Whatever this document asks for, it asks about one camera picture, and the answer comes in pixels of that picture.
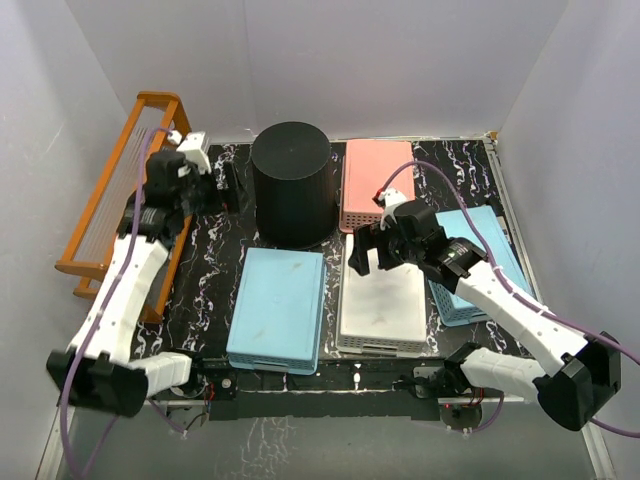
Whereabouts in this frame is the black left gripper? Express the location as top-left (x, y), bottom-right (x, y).
top-left (175, 162), bottom-right (250, 218)

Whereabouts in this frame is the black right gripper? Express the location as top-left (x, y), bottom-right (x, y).
top-left (349, 219), bottom-right (424, 277)

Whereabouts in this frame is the black plastic bucket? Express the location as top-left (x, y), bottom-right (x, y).
top-left (250, 121), bottom-right (338, 249)

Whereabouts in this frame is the pink perforated plastic basket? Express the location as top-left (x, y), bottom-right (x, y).
top-left (339, 139), bottom-right (413, 233)

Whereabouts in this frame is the white perforated plastic basket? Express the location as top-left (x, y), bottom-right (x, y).
top-left (336, 234), bottom-right (427, 358)

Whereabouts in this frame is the large blue perforated basket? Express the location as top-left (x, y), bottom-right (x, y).
top-left (427, 205), bottom-right (534, 328)

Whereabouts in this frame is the small blue perforated basket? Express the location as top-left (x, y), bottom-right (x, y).
top-left (226, 247), bottom-right (326, 375)

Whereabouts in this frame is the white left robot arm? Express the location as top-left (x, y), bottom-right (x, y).
top-left (46, 150), bottom-right (244, 418)

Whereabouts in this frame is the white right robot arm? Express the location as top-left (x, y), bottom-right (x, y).
top-left (348, 189), bottom-right (621, 431)

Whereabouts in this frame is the orange wooden rack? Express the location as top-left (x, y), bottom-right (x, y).
top-left (55, 91), bottom-right (191, 301)

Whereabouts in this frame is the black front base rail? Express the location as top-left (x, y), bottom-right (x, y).
top-left (149, 357), bottom-right (506, 422)

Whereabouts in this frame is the aluminium frame profile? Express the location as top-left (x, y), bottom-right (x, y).
top-left (37, 363), bottom-right (616, 480)

